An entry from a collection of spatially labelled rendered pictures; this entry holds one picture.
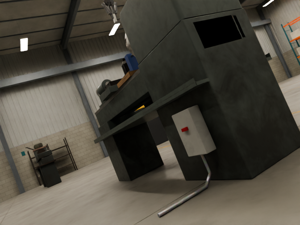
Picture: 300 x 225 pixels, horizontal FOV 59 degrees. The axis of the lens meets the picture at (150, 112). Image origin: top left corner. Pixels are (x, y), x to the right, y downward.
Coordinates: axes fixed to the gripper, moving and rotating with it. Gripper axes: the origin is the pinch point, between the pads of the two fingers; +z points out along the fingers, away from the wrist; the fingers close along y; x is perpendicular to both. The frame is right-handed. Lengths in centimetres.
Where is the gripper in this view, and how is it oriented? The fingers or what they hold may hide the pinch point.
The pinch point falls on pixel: (114, 18)
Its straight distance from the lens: 217.3
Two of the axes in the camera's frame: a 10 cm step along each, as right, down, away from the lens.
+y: -8.5, 2.4, -4.8
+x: 4.2, -2.6, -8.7
